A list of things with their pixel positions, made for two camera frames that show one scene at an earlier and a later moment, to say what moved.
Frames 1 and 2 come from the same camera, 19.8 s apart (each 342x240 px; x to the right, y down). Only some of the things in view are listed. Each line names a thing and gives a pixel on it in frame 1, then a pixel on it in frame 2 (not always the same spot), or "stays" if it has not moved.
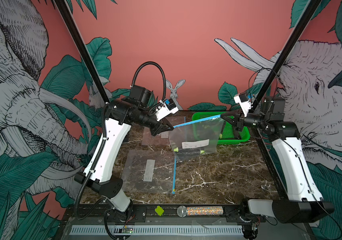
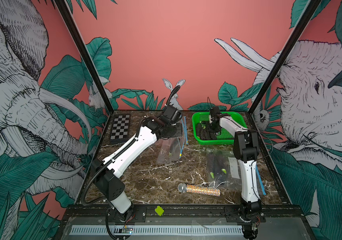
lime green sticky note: [159, 210] stays
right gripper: [239, 123] to [216, 130]
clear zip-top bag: [196, 138] to [222, 170]
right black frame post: [299, 23] stays
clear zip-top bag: [149, 171] to [171, 149]
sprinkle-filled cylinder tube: [183, 211] to [184, 188]
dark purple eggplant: [189, 151] to [211, 165]
